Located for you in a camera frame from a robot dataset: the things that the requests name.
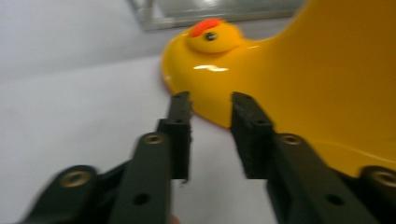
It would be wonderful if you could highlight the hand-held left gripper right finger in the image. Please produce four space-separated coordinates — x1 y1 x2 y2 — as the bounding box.
230 91 379 224

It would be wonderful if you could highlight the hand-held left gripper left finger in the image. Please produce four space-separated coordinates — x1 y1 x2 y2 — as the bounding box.
107 91 193 224

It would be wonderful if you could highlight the yellow duck-shaped plastic scoop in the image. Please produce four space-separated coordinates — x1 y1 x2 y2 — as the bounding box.
161 0 396 178

